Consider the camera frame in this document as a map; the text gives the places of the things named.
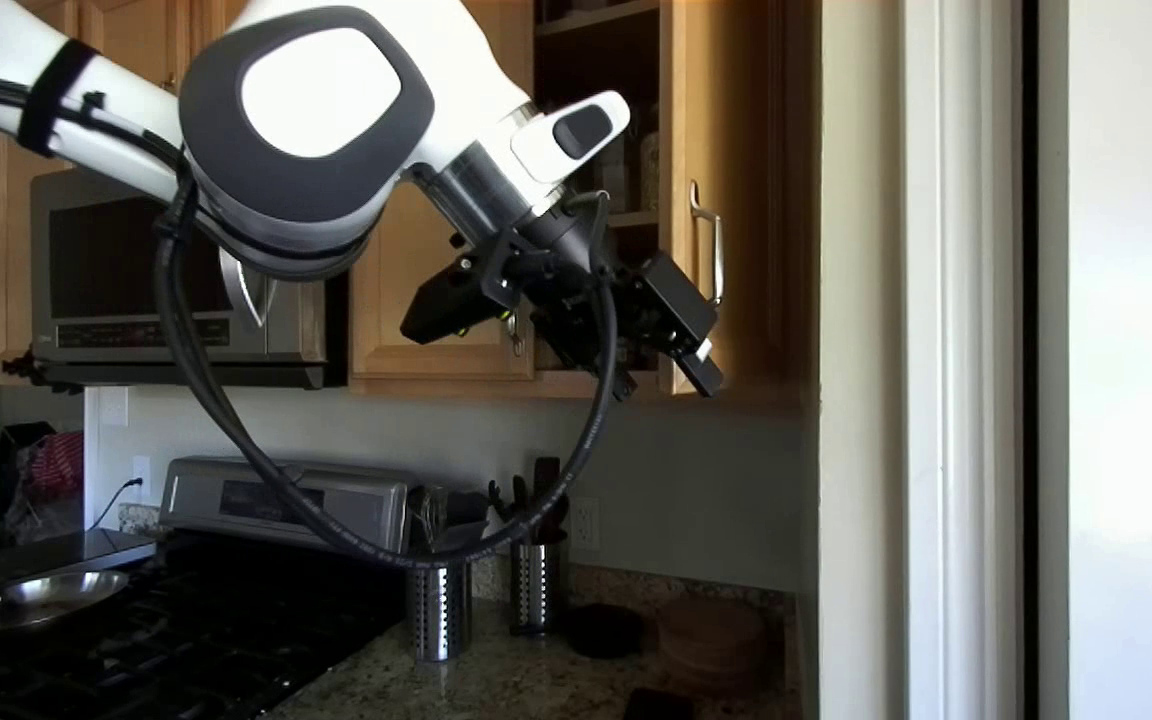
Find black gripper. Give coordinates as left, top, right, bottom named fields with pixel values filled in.
left=514, top=194, right=728, bottom=399

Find wide closed cabinet door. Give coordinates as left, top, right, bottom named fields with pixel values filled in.
left=349, top=0, right=541, bottom=388

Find short wooden cabinet door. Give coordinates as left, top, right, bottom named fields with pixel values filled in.
left=77, top=0, right=198, bottom=87
left=191, top=0, right=255, bottom=32

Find narrow wooden cabinet door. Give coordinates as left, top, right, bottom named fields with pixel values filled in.
left=0, top=0, right=90, bottom=372

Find dark wooden kitchen utensils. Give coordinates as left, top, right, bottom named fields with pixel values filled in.
left=484, top=455, right=578, bottom=550

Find perforated steel utensil holder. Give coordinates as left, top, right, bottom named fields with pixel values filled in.
left=406, top=552, right=480, bottom=669
left=507, top=532, right=578, bottom=642

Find grey kitchen utensils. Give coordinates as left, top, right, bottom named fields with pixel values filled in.
left=406, top=483, right=495, bottom=564

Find stack of wooden coasters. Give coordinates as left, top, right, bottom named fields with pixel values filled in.
left=654, top=595, right=781, bottom=703

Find black phone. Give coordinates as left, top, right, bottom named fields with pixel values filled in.
left=622, top=686, right=700, bottom=720

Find white refrigerator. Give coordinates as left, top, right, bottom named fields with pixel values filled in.
left=1037, top=0, right=1152, bottom=720

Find black stove with steel panel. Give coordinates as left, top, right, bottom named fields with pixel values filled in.
left=0, top=455, right=423, bottom=720

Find stainless steel microwave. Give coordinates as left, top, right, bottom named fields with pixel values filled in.
left=28, top=170, right=354, bottom=392

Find red fabric item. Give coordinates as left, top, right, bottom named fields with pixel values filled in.
left=0, top=422, right=90, bottom=552

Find silver frying pan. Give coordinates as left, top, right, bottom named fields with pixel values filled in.
left=0, top=564, right=138, bottom=631

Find silver open door handle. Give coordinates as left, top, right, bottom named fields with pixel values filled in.
left=685, top=179, right=732, bottom=312

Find wooden wall cabinet body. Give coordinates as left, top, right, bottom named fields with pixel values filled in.
left=349, top=0, right=821, bottom=409

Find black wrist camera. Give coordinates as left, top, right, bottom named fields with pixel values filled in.
left=397, top=253, right=530, bottom=348

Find white door frame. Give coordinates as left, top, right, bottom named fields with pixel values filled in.
left=905, top=0, right=1028, bottom=720

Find curved silver microwave handle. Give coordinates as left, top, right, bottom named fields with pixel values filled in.
left=219, top=258, right=284, bottom=333

